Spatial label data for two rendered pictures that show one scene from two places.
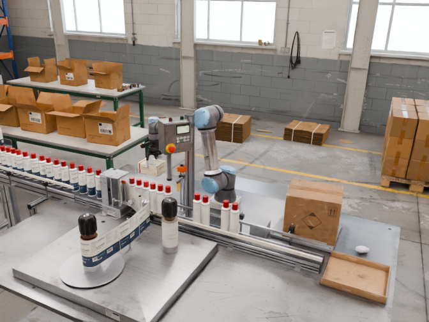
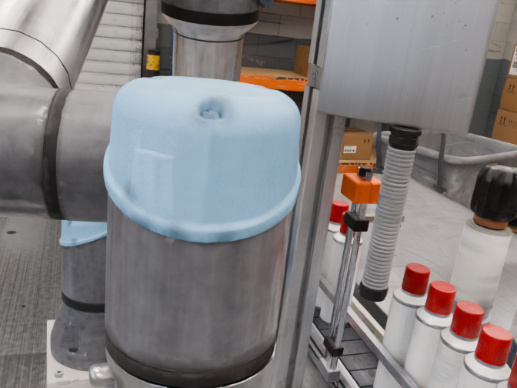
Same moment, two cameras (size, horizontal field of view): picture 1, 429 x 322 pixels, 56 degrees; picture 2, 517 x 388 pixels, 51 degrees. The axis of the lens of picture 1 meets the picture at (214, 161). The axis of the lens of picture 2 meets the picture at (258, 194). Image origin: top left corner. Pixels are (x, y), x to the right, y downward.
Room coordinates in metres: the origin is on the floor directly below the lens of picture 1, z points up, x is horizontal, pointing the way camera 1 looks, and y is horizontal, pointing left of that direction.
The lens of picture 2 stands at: (2.78, 0.59, 1.39)
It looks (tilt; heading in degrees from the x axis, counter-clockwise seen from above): 18 degrees down; 225
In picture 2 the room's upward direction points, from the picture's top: 7 degrees clockwise
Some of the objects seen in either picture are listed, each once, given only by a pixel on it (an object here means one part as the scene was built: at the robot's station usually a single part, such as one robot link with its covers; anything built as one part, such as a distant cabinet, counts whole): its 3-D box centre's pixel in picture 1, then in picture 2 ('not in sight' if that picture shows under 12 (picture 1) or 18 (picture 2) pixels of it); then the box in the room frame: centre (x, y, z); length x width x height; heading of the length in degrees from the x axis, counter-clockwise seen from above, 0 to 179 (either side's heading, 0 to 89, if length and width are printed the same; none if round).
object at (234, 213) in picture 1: (234, 219); not in sight; (1.94, -0.12, 0.98); 0.05 x 0.05 x 0.20
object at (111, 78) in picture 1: (106, 75); not in sight; (6.29, 1.72, 0.97); 0.43 x 0.42 x 0.37; 154
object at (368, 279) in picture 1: (356, 275); not in sight; (1.65, -0.73, 0.85); 0.30 x 0.26 x 0.04; 64
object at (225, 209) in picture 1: (225, 216); not in sight; (1.97, -0.07, 0.98); 0.05 x 0.05 x 0.20
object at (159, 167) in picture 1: (152, 166); not in sight; (2.66, 0.45, 0.99); 0.16 x 0.12 x 0.07; 67
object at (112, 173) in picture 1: (114, 173); not in sight; (2.18, 0.60, 1.14); 0.14 x 0.11 x 0.01; 64
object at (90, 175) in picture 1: (90, 181); not in sight; (2.39, 0.82, 0.98); 0.05 x 0.05 x 0.20
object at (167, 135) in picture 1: (175, 135); (408, 37); (2.21, 0.23, 1.38); 0.17 x 0.10 x 0.19; 119
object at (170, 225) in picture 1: (170, 224); (484, 242); (1.80, 0.22, 1.03); 0.09 x 0.09 x 0.30
